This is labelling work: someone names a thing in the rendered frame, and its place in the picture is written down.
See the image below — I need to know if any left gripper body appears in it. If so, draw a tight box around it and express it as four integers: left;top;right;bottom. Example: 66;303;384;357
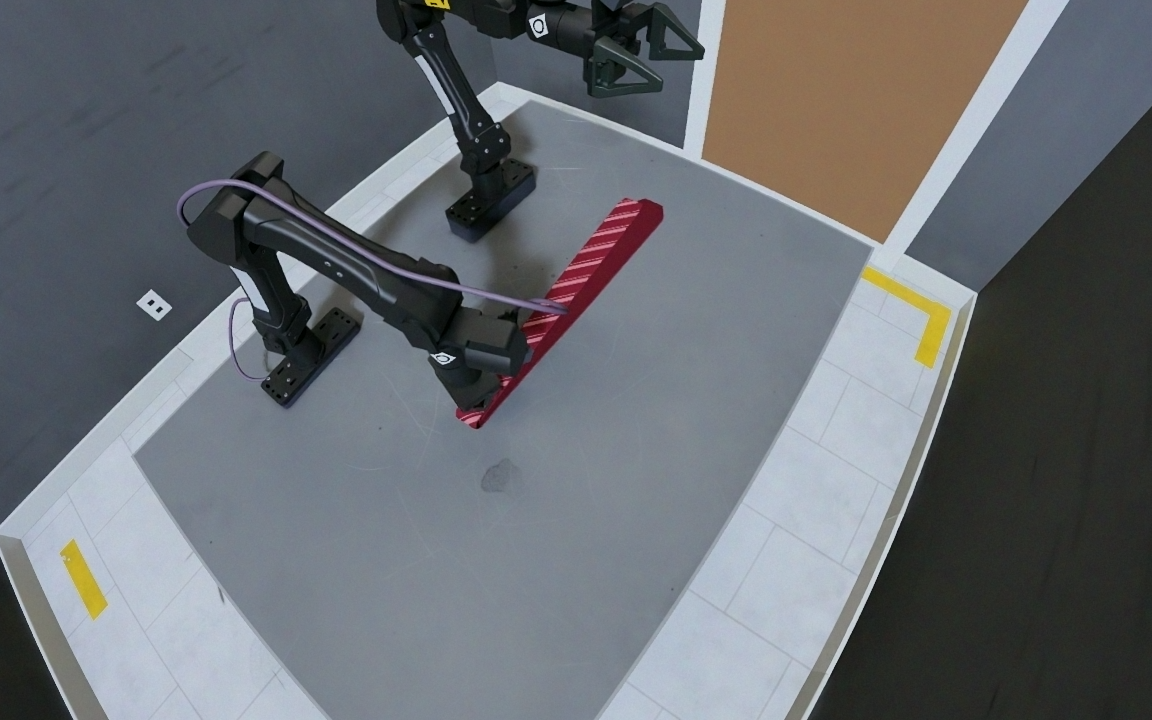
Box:
558;0;659;96

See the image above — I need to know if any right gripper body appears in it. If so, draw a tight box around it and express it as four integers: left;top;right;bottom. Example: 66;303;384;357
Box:
429;356;501;412

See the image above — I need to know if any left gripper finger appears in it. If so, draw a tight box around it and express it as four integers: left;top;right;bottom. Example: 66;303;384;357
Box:
649;3;705;61
592;36;664;99

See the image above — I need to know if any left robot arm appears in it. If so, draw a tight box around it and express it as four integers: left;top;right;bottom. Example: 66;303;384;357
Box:
376;0;577;229

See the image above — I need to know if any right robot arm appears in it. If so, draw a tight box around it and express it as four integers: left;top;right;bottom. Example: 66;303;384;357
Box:
185;151;535;406

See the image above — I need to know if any red striped necktie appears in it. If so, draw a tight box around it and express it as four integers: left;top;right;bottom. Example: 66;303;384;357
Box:
456;198;664;429

